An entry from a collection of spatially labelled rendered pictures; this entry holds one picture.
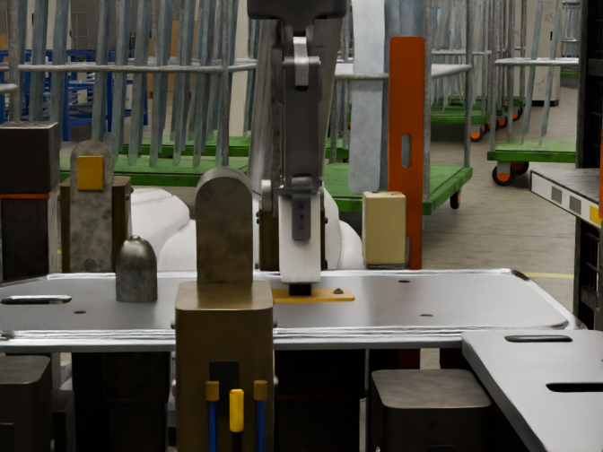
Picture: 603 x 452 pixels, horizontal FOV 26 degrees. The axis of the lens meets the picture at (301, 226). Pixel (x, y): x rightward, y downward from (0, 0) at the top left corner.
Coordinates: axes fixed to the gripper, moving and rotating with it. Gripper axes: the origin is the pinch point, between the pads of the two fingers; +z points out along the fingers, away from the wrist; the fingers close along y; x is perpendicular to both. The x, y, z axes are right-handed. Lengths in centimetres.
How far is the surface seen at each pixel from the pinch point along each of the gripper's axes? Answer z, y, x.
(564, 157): 84, -874, 240
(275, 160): -4.4, -13.5, -1.5
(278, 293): 4.6, -0.1, -1.7
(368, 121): 37, -632, 67
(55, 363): 15.1, -20.8, -22.1
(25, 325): 4.7, 8.7, -19.7
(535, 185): 4, -61, 32
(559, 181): 2, -51, 33
